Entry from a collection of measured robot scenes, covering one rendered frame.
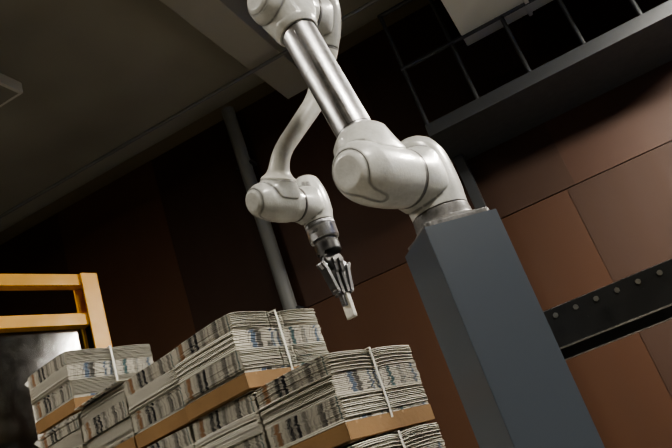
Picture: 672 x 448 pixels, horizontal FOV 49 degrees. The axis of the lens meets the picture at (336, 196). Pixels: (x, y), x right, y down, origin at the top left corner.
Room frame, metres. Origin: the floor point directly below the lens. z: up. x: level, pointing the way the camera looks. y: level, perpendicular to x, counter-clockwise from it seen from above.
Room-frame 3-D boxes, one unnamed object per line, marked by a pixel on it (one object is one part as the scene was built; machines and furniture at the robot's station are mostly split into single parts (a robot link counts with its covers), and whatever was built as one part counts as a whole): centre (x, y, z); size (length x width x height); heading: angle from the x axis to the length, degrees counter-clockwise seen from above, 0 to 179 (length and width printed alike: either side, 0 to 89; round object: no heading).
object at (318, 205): (2.01, 0.08, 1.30); 0.13 x 0.11 x 0.16; 142
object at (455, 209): (1.82, -0.26, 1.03); 0.22 x 0.18 x 0.06; 107
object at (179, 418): (2.42, 0.64, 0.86); 0.38 x 0.29 x 0.04; 145
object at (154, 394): (2.42, 0.65, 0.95); 0.38 x 0.29 x 0.23; 145
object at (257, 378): (2.16, 0.48, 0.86); 0.29 x 0.16 x 0.04; 55
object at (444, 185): (1.81, -0.23, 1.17); 0.18 x 0.16 x 0.22; 142
